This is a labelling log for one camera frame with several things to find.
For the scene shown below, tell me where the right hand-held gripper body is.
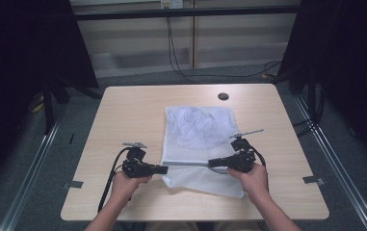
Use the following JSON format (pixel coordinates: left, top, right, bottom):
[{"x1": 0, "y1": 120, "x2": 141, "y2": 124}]
[{"x1": 228, "y1": 128, "x2": 265, "y2": 174}]

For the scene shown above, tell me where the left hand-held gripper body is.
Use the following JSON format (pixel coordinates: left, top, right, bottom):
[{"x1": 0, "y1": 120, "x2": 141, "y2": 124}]
[{"x1": 120, "y1": 141, "x2": 156, "y2": 180}]

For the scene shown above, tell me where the white mesh laundry bag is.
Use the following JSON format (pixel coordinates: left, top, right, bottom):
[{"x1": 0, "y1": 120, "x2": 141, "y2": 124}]
[{"x1": 160, "y1": 105, "x2": 247, "y2": 199}]

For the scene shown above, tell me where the person's right hand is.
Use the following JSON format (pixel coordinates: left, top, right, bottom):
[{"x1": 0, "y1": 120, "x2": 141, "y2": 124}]
[{"x1": 225, "y1": 162, "x2": 271, "y2": 202}]

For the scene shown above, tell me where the person's left hand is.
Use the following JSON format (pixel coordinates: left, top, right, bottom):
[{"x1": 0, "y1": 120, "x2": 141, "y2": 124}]
[{"x1": 110, "y1": 170, "x2": 153, "y2": 207}]

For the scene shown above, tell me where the white garment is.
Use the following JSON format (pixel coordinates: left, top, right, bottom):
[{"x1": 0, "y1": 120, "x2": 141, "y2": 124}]
[{"x1": 170, "y1": 107, "x2": 234, "y2": 149}]

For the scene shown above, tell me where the person's left leg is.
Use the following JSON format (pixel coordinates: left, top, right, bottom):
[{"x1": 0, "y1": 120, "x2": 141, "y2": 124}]
[{"x1": 144, "y1": 221, "x2": 200, "y2": 231}]

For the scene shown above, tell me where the person's leg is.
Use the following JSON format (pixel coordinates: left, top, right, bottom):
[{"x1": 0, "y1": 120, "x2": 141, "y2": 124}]
[
  {"x1": 212, "y1": 221, "x2": 263, "y2": 231},
  {"x1": 144, "y1": 221, "x2": 200, "y2": 231}
]

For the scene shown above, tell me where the person's right leg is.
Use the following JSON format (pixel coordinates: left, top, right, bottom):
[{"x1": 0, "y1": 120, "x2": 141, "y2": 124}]
[{"x1": 212, "y1": 221, "x2": 263, "y2": 231}]

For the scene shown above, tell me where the grey tape strip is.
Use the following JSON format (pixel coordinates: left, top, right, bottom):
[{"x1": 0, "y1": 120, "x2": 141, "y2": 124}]
[
  {"x1": 61, "y1": 180, "x2": 85, "y2": 191},
  {"x1": 301, "y1": 175, "x2": 327, "y2": 187}
]

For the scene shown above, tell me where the black metal stand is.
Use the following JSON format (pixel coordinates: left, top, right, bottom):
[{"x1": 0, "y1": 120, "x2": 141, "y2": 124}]
[{"x1": 40, "y1": 76, "x2": 72, "y2": 136}]

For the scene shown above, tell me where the black curtain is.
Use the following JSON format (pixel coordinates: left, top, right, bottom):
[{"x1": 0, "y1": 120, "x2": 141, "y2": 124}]
[
  {"x1": 0, "y1": 0, "x2": 100, "y2": 195},
  {"x1": 275, "y1": 0, "x2": 367, "y2": 169}
]

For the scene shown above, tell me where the black horizontal bar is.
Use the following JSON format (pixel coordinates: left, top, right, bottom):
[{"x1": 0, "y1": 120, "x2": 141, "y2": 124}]
[{"x1": 72, "y1": 5, "x2": 301, "y2": 22}]

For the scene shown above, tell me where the right hand-held gripper black cable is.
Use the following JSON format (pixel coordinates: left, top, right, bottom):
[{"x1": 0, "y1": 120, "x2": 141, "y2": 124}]
[{"x1": 249, "y1": 144, "x2": 271, "y2": 194}]

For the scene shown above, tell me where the bundle of black cables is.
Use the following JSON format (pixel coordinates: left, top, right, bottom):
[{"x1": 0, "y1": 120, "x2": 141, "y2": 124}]
[{"x1": 291, "y1": 88, "x2": 326, "y2": 139}]

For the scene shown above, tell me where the metal floor rail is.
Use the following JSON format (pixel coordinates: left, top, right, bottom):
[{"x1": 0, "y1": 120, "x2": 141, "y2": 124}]
[
  {"x1": 292, "y1": 93, "x2": 367, "y2": 231},
  {"x1": 0, "y1": 117, "x2": 64, "y2": 231}
]

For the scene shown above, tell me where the long black floor cable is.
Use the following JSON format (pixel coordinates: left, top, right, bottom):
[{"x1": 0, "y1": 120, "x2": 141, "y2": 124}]
[{"x1": 165, "y1": 15, "x2": 282, "y2": 86}]

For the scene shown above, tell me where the white wall outlet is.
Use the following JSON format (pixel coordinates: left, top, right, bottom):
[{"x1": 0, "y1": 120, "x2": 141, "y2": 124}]
[{"x1": 159, "y1": 0, "x2": 185, "y2": 10}]

